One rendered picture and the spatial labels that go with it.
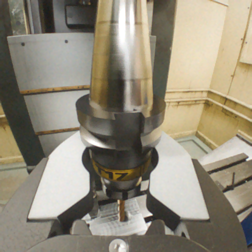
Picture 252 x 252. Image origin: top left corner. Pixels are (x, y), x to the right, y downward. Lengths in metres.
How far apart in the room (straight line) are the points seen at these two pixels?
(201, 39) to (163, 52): 0.62
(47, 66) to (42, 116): 0.18
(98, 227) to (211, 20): 1.32
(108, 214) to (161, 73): 0.56
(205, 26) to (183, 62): 0.30
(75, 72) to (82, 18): 0.18
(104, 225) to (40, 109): 0.43
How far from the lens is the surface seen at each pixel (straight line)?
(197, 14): 1.21
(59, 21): 0.65
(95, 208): 0.42
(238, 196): 0.72
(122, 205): 0.18
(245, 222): 0.36
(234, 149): 1.18
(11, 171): 1.32
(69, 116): 0.58
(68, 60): 0.52
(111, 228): 0.41
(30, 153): 0.75
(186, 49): 1.16
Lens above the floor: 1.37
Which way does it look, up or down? 30 degrees down
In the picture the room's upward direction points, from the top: 2 degrees clockwise
